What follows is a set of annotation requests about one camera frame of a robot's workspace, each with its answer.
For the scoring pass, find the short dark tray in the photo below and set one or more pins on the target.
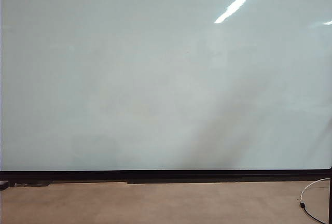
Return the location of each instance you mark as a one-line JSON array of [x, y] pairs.
[[33, 184]]

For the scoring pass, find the black stand post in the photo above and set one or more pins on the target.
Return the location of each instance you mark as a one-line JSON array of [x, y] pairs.
[[331, 198]]

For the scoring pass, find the small black block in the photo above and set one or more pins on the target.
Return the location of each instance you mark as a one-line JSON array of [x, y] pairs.
[[3, 185]]

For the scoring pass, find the white glass whiteboard black frame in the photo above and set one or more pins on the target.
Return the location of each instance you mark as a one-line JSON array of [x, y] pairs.
[[103, 78]]

